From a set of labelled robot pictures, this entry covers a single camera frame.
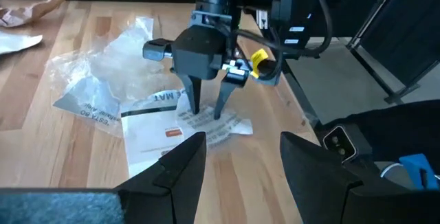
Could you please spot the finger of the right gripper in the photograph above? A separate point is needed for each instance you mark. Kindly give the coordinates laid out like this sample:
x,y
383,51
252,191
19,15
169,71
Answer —
x,y
193,93
223,98

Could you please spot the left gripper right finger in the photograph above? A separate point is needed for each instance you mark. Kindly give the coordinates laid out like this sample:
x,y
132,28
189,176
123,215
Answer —
x,y
316,182

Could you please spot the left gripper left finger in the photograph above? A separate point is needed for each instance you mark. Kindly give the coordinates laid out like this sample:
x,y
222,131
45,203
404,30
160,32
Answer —
x,y
172,189

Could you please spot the clear printed plastic bag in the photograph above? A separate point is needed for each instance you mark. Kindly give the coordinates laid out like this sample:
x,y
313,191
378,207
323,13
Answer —
x,y
113,62

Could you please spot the crumpled tan clear wrapper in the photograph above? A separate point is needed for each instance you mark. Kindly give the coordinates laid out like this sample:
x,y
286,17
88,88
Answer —
x,y
27,12

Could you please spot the torn white paper piece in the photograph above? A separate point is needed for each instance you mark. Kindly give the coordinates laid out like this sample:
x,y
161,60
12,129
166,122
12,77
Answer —
x,y
17,42

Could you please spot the table-level camera box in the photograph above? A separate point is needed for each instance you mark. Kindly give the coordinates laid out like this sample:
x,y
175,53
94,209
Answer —
x,y
338,145

